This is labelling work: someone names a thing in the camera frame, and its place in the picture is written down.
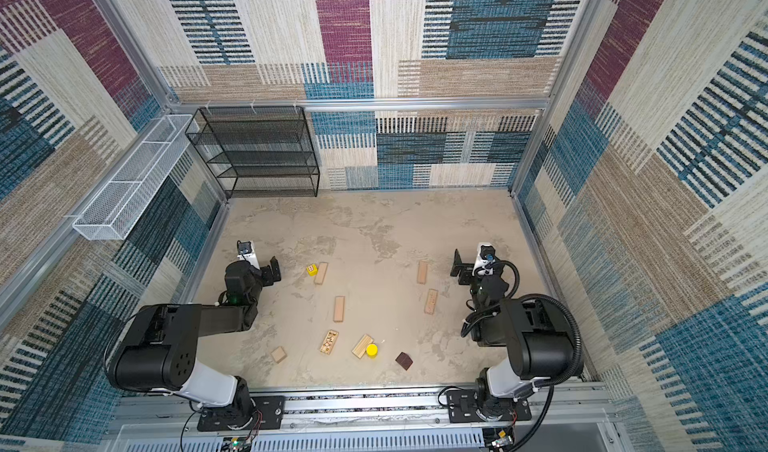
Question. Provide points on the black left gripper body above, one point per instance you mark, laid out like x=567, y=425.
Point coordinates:
x=267, y=272

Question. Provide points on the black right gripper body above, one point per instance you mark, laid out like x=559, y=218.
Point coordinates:
x=465, y=270

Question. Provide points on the plain wood block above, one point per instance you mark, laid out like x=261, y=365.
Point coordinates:
x=422, y=272
x=322, y=269
x=339, y=309

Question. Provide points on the engraved wood block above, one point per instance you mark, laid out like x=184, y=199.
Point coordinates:
x=431, y=302

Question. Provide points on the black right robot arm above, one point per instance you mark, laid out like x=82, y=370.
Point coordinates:
x=541, y=337

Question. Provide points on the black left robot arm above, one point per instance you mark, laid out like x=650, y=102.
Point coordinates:
x=158, y=353

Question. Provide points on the small square wood block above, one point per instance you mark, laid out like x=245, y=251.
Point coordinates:
x=278, y=354

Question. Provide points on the patterned wood block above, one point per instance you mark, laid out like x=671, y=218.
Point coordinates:
x=328, y=342

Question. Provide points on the dark brown square block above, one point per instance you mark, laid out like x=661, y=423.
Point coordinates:
x=404, y=361

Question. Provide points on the light wood block near cylinder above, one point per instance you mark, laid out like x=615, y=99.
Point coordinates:
x=359, y=350

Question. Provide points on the yellow cylinder block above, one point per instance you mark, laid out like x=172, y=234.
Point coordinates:
x=372, y=350

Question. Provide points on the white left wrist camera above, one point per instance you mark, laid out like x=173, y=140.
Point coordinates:
x=246, y=253

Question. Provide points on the black wire shelf rack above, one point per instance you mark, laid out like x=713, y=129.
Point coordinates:
x=257, y=152

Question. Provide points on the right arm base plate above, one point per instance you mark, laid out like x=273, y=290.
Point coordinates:
x=468, y=406

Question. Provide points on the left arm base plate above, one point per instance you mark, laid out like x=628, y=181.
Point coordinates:
x=261, y=412

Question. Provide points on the aluminium front rail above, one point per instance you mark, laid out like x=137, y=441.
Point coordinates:
x=408, y=418

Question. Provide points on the white wire mesh basket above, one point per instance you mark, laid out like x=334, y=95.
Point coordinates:
x=114, y=211

